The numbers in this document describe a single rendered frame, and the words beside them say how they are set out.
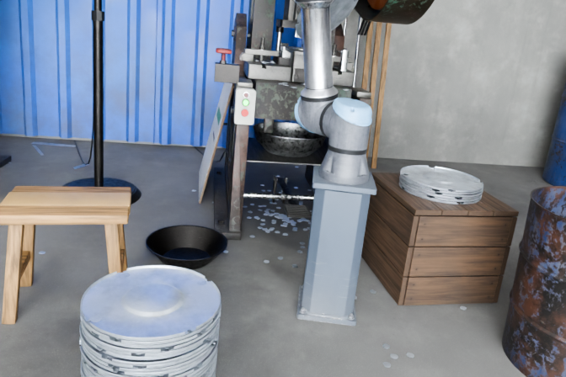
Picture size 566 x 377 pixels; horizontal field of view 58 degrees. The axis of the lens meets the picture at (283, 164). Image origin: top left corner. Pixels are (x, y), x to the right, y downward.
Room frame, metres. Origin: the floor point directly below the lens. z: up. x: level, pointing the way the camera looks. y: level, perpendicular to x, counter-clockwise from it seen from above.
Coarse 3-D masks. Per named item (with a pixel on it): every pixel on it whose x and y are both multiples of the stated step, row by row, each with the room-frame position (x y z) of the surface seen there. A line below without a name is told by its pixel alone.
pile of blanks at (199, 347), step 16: (80, 336) 0.92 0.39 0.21; (96, 336) 0.84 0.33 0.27; (192, 336) 0.86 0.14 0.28; (208, 336) 0.90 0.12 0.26; (96, 352) 0.83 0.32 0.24; (112, 352) 0.82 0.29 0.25; (128, 352) 0.81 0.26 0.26; (144, 352) 0.82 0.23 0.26; (160, 352) 0.83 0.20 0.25; (176, 352) 0.84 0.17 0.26; (192, 352) 0.86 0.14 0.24; (208, 352) 0.90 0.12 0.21; (96, 368) 0.83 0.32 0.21; (112, 368) 0.83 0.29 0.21; (128, 368) 0.82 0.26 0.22; (144, 368) 0.82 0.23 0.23; (160, 368) 0.83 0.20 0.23; (176, 368) 0.84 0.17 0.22; (192, 368) 0.87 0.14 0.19; (208, 368) 0.91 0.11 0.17
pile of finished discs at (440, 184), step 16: (400, 176) 1.78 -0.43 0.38; (416, 176) 1.76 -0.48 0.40; (432, 176) 1.76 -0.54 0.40; (448, 176) 1.78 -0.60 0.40; (464, 176) 1.82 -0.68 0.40; (416, 192) 1.66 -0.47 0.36; (432, 192) 1.63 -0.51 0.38; (448, 192) 1.62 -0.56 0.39; (464, 192) 1.65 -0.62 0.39; (480, 192) 1.70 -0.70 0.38
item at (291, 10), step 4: (288, 0) 2.19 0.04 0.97; (292, 0) 2.18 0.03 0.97; (288, 4) 2.18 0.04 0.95; (292, 4) 2.18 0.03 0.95; (296, 4) 2.15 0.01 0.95; (284, 8) 2.30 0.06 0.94; (288, 8) 2.18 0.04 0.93; (292, 8) 2.18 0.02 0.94; (296, 8) 2.15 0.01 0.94; (300, 8) 2.14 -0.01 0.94; (284, 12) 2.29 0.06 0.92; (288, 12) 2.18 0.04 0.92; (292, 12) 2.18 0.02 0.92; (296, 12) 2.15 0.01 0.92; (284, 16) 2.27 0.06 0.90; (288, 16) 2.18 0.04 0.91; (292, 16) 2.18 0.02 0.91; (296, 16) 2.15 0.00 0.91; (292, 20) 2.18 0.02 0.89; (296, 20) 2.19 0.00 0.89
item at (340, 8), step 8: (336, 0) 1.93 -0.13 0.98; (344, 0) 1.95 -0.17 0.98; (352, 0) 1.98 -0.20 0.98; (336, 8) 1.97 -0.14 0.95; (344, 8) 1.99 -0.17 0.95; (352, 8) 2.03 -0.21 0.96; (336, 16) 1.99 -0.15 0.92; (344, 16) 2.03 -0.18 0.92; (296, 24) 1.87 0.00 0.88; (336, 24) 2.04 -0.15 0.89; (296, 32) 1.90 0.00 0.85
